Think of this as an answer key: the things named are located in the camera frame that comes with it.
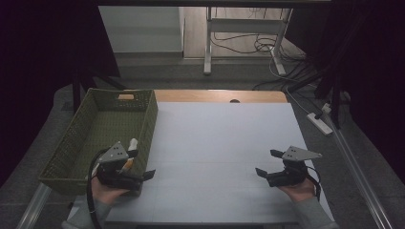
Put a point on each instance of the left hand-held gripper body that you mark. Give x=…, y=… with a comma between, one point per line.
x=111, y=154

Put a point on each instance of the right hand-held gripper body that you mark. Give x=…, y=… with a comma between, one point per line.
x=294, y=173

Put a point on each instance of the white cloth with coloured spots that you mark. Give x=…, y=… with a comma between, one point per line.
x=133, y=143

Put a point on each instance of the green woven basket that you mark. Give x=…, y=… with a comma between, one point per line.
x=105, y=127

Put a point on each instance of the person's right hand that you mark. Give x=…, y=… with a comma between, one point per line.
x=301, y=192

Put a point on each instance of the person's left hand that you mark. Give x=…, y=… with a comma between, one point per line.
x=106, y=193

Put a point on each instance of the white power strip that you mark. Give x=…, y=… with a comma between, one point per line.
x=319, y=123

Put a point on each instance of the dark curtain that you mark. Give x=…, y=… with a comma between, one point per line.
x=41, y=63
x=369, y=63

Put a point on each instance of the aluminium rail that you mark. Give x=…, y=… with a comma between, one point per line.
x=33, y=206
x=359, y=178

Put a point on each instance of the white metal desk frame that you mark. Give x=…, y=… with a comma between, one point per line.
x=245, y=25

